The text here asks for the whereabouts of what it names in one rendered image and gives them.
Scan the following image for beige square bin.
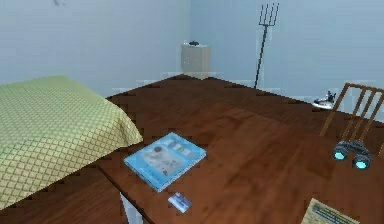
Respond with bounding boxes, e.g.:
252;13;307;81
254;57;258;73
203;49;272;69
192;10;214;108
180;42;212;80

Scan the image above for blue book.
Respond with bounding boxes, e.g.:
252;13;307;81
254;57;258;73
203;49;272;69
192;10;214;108
123;131;208;194

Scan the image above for small blue card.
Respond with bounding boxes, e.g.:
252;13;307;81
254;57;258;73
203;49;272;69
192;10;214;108
167;192;193;214

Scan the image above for brown wooden table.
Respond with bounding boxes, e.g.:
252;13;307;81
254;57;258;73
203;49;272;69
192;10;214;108
96;101;384;224

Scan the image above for black pitchfork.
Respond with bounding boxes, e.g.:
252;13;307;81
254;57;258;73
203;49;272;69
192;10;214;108
253;2;280;90

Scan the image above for white and black shoe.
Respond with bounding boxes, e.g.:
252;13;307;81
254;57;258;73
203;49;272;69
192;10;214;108
311;90;338;110

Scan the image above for green patterned bed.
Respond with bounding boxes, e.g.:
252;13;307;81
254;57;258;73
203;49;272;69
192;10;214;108
0;75;144;211

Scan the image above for black binoculars with cyan lenses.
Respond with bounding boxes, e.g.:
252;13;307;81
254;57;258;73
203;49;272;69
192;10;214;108
332;139;373;171

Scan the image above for wooden slatted chair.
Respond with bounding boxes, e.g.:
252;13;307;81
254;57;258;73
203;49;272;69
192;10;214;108
319;82;384;158

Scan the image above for yellow-green paper booklet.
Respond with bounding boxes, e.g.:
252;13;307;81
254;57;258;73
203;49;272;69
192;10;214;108
300;197;361;224

